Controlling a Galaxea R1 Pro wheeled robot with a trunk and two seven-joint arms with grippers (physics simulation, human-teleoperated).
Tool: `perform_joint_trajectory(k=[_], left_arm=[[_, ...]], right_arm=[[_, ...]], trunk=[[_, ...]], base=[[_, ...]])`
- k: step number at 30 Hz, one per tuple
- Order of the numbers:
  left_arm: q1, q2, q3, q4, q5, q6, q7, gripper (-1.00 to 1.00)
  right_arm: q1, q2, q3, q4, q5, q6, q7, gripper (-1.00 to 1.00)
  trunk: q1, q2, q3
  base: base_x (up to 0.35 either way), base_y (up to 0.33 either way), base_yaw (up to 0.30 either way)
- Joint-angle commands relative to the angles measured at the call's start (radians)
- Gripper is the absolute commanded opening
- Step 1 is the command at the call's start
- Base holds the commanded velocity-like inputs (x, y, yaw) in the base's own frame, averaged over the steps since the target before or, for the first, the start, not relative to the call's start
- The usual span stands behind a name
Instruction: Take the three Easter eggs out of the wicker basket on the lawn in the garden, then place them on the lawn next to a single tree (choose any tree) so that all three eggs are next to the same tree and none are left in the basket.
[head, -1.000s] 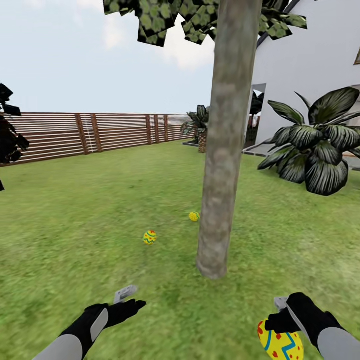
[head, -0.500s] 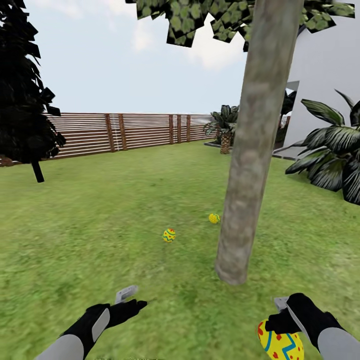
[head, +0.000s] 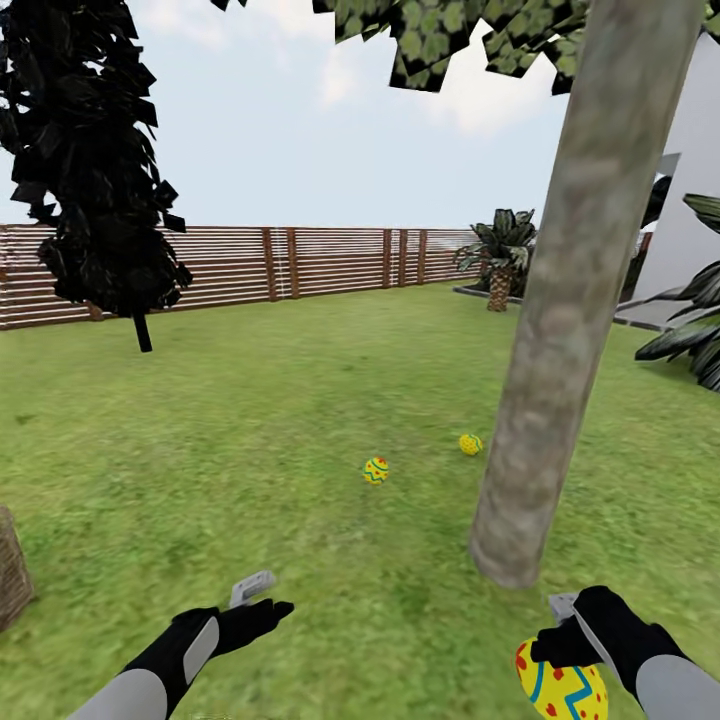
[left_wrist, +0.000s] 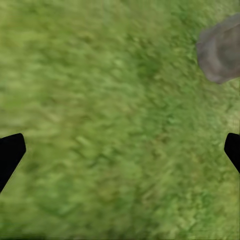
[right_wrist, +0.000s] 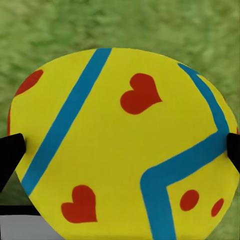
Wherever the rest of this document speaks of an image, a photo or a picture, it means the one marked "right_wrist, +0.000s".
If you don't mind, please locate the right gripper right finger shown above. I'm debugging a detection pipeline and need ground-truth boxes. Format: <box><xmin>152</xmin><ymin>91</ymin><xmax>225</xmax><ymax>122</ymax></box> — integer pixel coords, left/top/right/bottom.
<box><xmin>227</xmin><ymin>133</ymin><xmax>240</xmax><ymax>173</ymax></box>

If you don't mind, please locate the easter egg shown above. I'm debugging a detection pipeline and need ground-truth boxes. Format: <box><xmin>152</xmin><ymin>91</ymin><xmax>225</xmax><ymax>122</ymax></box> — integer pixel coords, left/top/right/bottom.
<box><xmin>7</xmin><ymin>48</ymin><xmax>240</xmax><ymax>240</ymax></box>

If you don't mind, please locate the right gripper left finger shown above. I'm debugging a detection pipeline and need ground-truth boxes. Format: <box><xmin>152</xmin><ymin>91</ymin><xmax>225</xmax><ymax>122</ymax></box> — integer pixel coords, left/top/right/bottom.
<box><xmin>0</xmin><ymin>133</ymin><xmax>26</xmax><ymax>193</ymax></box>

